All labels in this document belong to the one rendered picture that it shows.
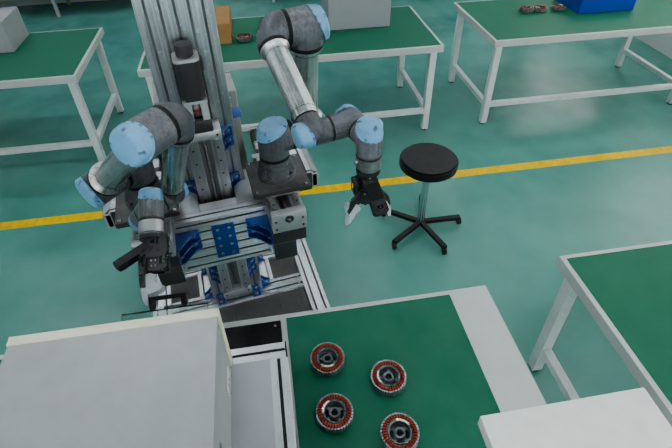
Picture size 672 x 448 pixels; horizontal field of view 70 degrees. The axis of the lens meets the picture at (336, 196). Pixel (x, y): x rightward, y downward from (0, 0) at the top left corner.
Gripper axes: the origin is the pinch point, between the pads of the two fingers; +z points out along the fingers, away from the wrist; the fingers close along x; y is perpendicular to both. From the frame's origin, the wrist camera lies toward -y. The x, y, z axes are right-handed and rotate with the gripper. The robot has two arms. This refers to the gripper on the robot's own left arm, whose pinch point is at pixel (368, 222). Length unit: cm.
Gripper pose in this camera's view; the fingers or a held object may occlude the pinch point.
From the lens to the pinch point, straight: 152.0
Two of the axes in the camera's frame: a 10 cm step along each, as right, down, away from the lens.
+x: -9.5, 2.0, -2.2
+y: -3.0, -6.1, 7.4
